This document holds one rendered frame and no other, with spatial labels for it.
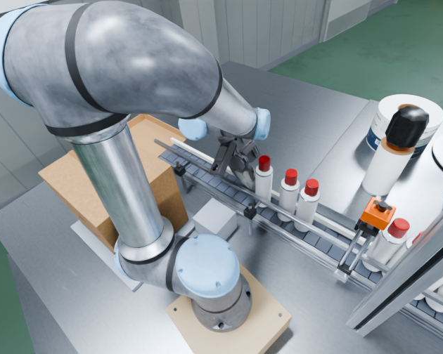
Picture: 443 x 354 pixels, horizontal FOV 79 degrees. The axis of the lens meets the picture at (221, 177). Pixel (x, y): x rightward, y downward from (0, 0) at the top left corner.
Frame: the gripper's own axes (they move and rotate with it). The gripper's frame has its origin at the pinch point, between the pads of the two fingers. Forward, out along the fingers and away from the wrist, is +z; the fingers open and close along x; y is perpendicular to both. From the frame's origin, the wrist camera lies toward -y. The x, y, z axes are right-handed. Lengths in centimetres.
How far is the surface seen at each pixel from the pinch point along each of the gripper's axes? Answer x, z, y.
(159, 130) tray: 59, -22, 11
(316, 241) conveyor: -18.6, 17.0, -2.0
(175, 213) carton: 11.5, -6.8, -22.1
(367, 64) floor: 84, 59, 291
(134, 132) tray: 67, -27, 3
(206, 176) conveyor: 19.8, -5.2, -1.4
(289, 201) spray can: -15.0, 2.3, -1.3
